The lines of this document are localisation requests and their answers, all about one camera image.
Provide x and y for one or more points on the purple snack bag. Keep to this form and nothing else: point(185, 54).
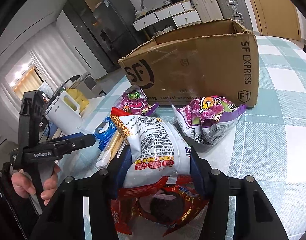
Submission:
point(210, 115)
point(136, 103)

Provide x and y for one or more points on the person's left hand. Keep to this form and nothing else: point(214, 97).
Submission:
point(21, 181)

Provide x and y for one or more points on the blue cookie packet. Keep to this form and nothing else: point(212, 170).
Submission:
point(114, 146)

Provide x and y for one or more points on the blue white snack packet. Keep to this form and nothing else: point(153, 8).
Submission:
point(105, 131)

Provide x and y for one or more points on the silver suitcase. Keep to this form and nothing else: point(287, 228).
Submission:
point(231, 7)

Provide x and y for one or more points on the wooden door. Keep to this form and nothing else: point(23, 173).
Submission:
point(273, 7)

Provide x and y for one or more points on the beige suitcase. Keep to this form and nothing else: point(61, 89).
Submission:
point(206, 7)

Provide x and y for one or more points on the white snack bag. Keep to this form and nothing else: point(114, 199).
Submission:
point(158, 142)

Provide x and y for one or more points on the yellow bag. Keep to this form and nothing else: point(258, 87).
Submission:
point(79, 97)

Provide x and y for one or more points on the dark grey fridge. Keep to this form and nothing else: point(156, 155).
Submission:
point(118, 22)

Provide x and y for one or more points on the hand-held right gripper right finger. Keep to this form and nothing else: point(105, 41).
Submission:
point(196, 173)

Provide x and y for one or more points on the white drawer desk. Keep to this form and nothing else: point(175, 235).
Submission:
point(168, 13)

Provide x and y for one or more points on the grey bin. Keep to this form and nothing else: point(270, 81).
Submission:
point(87, 81)

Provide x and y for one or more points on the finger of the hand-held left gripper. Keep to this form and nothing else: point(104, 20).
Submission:
point(68, 145)

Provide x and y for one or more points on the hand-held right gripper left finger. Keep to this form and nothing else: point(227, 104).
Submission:
point(123, 161)

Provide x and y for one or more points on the red snack bag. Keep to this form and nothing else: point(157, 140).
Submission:
point(168, 205)

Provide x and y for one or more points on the cardboard box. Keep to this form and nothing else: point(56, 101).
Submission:
point(193, 65)

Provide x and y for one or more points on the white pitcher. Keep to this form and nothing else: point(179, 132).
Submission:
point(61, 116)

